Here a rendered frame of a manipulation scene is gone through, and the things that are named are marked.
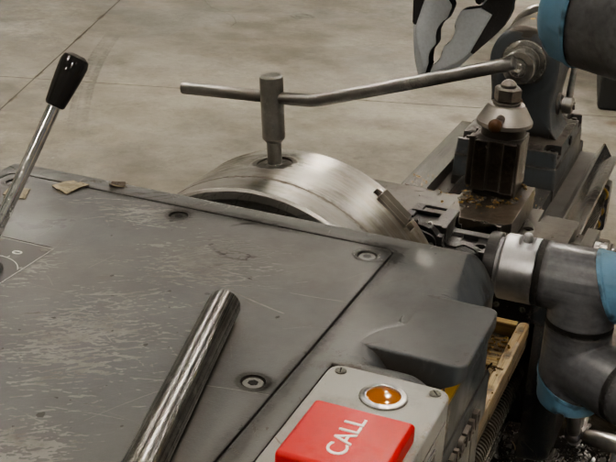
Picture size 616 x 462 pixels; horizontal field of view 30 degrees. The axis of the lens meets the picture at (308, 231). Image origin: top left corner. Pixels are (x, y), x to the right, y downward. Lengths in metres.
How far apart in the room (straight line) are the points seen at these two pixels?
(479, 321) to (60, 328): 0.28
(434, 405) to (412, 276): 0.18
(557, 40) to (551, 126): 1.05
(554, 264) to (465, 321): 0.49
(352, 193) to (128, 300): 0.34
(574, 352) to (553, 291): 0.07
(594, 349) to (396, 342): 0.57
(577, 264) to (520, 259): 0.06
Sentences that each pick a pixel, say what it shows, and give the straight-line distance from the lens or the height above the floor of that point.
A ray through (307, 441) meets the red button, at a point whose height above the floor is 1.27.
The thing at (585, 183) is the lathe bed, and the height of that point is 0.86.
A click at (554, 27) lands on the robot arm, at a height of 1.36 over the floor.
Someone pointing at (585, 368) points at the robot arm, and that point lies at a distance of 1.29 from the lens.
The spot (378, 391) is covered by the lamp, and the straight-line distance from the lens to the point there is 0.69.
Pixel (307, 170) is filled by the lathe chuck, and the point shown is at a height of 1.24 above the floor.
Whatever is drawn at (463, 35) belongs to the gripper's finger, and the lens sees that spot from 1.06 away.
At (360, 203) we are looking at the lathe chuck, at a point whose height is 1.22.
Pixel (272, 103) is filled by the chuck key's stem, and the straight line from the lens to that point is 1.07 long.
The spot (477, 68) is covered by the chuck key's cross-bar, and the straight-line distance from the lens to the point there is 0.99.
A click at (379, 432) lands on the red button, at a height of 1.27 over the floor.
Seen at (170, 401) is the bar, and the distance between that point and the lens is 0.64.
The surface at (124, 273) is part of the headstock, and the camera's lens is 0.83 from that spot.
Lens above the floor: 1.61
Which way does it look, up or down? 23 degrees down
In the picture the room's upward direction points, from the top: 3 degrees clockwise
